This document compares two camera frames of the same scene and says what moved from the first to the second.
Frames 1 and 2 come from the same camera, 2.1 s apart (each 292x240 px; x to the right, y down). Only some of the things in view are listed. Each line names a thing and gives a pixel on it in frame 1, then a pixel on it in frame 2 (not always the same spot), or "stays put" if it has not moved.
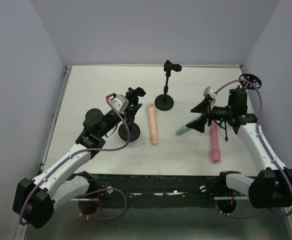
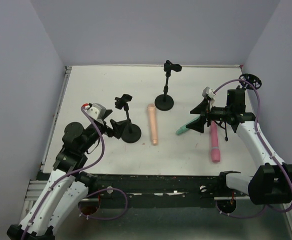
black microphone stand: (165, 102) stays put
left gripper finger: (130, 111) to (117, 127)
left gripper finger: (132, 95) to (104, 112)
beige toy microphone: (151, 110) stays put
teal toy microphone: (185, 128) stays put
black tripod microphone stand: (246, 85) stays put
